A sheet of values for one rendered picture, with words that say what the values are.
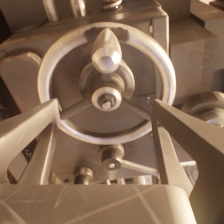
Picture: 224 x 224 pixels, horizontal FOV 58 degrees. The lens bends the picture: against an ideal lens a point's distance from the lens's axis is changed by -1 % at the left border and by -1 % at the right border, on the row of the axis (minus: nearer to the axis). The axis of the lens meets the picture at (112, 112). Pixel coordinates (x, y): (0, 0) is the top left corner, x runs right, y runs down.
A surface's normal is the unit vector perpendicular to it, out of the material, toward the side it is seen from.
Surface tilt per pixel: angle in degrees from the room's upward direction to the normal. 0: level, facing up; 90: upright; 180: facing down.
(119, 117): 90
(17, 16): 90
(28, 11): 90
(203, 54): 90
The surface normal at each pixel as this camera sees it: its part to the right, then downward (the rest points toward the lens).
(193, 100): -0.60, -0.63
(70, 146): 0.01, 0.60
